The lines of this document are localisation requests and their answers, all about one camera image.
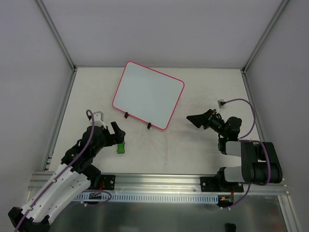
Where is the green bone-shaped eraser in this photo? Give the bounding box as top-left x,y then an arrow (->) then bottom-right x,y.
117,142 -> 125,154

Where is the pink-framed whiteboard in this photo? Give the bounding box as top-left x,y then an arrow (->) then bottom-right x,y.
112,61 -> 185,130

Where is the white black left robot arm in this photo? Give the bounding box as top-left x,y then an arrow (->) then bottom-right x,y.
187,109 -> 283,192

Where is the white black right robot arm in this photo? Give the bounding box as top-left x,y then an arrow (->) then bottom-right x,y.
8,122 -> 126,232

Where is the black object bottom edge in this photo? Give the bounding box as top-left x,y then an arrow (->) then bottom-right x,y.
225,223 -> 237,232

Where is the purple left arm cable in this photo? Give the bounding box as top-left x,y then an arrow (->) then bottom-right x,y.
223,98 -> 272,211

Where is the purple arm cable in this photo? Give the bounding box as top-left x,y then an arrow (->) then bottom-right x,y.
13,109 -> 113,232
223,98 -> 272,211

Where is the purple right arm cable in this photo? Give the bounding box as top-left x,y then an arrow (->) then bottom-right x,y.
13,109 -> 113,232

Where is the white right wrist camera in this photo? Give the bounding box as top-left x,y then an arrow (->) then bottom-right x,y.
93,111 -> 106,128

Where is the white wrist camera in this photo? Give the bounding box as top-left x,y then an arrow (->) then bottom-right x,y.
217,99 -> 226,112
93,111 -> 106,128

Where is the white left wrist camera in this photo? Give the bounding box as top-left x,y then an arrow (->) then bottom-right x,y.
217,99 -> 226,112

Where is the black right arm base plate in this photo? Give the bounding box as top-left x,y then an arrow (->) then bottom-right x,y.
96,174 -> 116,191

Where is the aluminium mounting rail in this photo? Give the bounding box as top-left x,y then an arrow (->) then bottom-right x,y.
28,172 -> 290,195

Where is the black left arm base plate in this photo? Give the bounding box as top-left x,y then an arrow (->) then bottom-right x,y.
199,176 -> 244,193

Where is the right aluminium frame post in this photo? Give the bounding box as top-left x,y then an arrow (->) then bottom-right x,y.
242,0 -> 290,73

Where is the aluminium frame post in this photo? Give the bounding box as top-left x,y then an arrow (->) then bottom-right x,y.
242,0 -> 290,73
35,0 -> 76,71

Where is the white slotted cable duct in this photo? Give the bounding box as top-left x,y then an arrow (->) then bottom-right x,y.
73,192 -> 219,204

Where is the left aluminium frame post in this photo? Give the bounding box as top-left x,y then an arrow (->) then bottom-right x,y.
35,0 -> 76,71

